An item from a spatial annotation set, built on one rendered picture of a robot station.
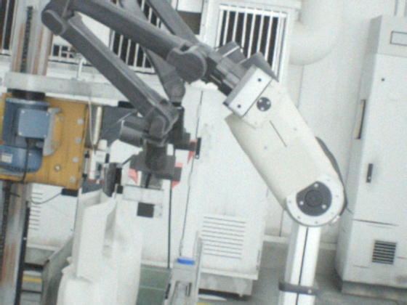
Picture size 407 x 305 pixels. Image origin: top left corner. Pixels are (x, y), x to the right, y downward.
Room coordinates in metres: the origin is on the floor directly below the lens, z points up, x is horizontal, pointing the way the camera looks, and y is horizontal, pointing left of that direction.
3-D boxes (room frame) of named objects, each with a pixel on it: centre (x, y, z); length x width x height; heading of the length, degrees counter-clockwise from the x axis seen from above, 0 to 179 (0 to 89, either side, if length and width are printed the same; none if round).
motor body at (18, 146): (2.90, 0.49, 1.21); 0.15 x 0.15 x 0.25
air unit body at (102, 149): (2.98, 0.22, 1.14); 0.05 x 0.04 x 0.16; 87
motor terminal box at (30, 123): (2.80, 0.45, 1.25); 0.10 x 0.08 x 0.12; 112
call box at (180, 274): (2.90, -0.12, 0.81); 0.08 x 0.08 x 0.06; 87
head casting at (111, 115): (3.15, 0.11, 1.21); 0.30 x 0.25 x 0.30; 177
